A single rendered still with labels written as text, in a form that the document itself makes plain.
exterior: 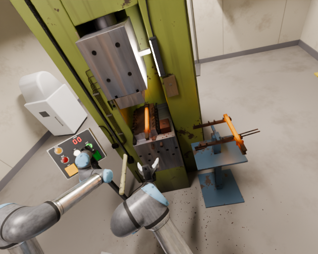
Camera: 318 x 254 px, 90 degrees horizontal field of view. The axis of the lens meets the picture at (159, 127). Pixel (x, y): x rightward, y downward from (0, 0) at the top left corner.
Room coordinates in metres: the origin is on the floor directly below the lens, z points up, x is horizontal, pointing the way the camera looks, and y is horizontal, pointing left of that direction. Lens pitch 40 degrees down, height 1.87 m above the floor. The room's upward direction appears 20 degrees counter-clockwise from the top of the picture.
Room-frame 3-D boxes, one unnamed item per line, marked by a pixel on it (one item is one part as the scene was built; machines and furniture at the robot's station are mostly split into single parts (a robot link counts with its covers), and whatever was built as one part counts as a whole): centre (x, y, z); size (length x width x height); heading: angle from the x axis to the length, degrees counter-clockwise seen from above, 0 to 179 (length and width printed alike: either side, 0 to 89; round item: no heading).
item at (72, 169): (0.92, 0.76, 1.01); 0.07 x 0.05 x 0.07; 106
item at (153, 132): (1.27, 0.10, 0.96); 0.42 x 0.20 x 0.09; 171
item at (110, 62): (1.26, 0.06, 1.56); 0.42 x 0.39 x 0.40; 171
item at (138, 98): (1.27, 0.10, 1.32); 0.42 x 0.20 x 0.10; 171
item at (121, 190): (1.03, 0.49, 0.62); 0.44 x 0.05 x 0.05; 171
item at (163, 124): (1.09, -0.05, 0.95); 0.12 x 0.09 x 0.07; 171
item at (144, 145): (1.27, 0.04, 0.69); 0.56 x 0.38 x 0.45; 171
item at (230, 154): (0.84, -0.40, 0.67); 0.40 x 0.30 x 0.02; 79
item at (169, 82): (1.14, -0.20, 1.27); 0.09 x 0.02 x 0.17; 81
